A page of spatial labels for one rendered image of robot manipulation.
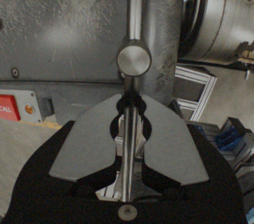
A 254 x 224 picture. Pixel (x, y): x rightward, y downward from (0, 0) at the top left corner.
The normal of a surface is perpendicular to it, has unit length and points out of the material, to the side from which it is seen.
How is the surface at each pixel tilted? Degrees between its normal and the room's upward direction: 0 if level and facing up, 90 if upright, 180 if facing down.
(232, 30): 23
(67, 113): 0
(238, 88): 0
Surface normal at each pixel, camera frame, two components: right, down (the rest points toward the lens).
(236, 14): -0.05, 0.63
